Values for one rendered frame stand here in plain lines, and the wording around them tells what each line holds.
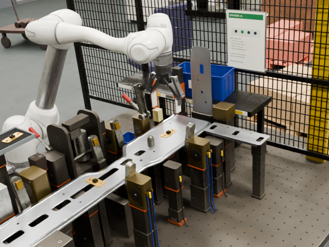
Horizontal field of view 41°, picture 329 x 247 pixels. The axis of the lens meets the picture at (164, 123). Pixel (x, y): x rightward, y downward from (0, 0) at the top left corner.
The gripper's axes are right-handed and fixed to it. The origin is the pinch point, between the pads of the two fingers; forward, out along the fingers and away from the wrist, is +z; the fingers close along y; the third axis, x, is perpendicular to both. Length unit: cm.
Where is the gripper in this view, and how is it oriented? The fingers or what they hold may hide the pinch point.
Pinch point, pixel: (166, 107)
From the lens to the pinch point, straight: 196.8
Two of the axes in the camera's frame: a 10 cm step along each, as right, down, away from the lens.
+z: 0.8, 9.0, 4.4
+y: 7.8, 2.1, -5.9
